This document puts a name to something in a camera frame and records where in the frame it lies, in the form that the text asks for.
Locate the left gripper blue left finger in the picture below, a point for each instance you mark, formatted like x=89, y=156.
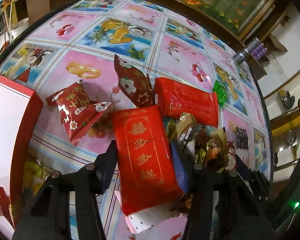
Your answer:
x=105, y=165

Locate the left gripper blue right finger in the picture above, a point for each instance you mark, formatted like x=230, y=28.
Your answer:
x=181, y=166

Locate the red gold-lettered snack packet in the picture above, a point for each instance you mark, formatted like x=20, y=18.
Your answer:
x=147, y=176

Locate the gold brown snack packet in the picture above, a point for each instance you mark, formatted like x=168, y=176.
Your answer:
x=194, y=143

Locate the red floral candy packet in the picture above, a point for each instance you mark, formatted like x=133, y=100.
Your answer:
x=78, y=113

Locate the dark purple snack packet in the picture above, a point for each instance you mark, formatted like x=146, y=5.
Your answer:
x=242, y=138

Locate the red long snack packet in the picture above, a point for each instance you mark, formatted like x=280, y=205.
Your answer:
x=175, y=98

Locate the dark red flower candy packet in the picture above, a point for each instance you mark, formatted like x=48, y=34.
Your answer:
x=134, y=83

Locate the green candy wrapper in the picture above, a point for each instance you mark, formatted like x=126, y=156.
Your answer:
x=220, y=90

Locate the red white cardboard box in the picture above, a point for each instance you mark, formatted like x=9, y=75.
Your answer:
x=20, y=108

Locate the grey metal flashlight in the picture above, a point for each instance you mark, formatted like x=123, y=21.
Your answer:
x=243, y=54

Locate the patterned plastic tablecloth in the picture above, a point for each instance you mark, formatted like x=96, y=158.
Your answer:
x=80, y=43

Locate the purple spray can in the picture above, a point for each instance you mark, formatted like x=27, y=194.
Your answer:
x=259, y=51

